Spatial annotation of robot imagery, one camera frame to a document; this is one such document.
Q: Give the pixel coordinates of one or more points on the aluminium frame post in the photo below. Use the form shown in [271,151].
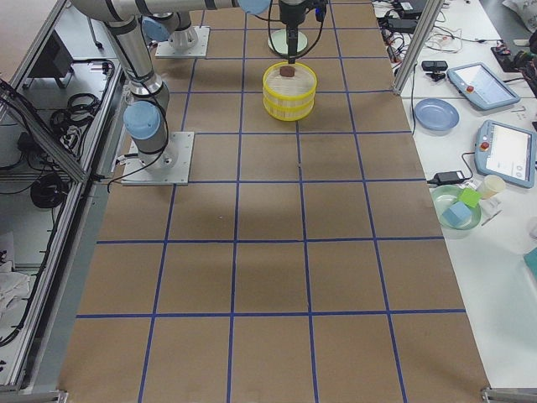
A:
[424,26]

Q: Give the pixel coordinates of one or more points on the green bowl with blocks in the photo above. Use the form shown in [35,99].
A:
[451,211]

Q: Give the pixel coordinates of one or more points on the teach pendant near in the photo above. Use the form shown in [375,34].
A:
[507,151]

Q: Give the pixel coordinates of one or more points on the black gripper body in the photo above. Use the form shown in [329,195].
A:
[291,16]

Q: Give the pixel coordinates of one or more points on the dark brown bun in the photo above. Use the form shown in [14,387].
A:
[287,71]

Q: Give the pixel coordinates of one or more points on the black power adapter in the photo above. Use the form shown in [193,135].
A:
[453,177]

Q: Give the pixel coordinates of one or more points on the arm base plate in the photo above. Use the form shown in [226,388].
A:
[172,167]
[189,43]

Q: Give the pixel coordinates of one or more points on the teach pendant far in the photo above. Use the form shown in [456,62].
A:
[481,87]

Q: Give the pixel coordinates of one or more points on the light green plate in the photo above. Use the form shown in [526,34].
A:
[277,42]

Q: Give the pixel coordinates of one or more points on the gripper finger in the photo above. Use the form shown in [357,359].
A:
[292,40]

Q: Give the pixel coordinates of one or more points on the yellow steamer layer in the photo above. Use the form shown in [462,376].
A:
[290,92]
[288,114]

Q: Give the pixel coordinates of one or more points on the blue plate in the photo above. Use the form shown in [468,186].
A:
[436,114]

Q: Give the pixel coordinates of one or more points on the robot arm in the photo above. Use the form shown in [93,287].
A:
[125,20]

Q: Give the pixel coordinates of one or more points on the teach pendant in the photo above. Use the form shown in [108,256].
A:
[507,151]
[481,87]

